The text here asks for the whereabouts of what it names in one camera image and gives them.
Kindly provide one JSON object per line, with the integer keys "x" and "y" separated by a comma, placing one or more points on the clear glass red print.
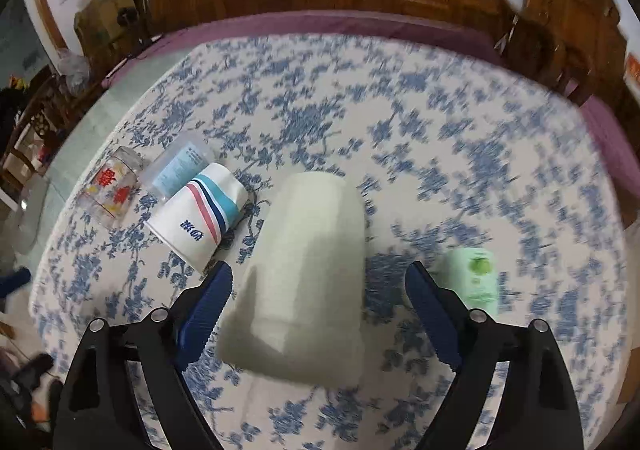
{"x": 107, "y": 195}

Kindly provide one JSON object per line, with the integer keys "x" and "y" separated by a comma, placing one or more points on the purple under tablecloth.
{"x": 620, "y": 161}

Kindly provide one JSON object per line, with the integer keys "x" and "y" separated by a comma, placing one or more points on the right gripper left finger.
{"x": 98, "y": 409}

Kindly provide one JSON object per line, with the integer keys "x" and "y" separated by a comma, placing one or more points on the small green yogurt cup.
{"x": 472, "y": 274}

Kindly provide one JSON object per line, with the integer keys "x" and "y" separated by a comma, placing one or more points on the cream white ceramic cup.
{"x": 297, "y": 316}

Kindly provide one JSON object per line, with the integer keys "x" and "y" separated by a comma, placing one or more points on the blue floral tablecloth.
{"x": 445, "y": 151}

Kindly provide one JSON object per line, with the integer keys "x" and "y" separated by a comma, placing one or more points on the white striped paper cup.
{"x": 193, "y": 222}

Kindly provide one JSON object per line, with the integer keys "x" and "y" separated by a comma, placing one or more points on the clear plastic cup blue label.
{"x": 182, "y": 160}

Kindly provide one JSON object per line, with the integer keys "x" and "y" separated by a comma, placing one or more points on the dark wooden chair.
{"x": 51, "y": 113}

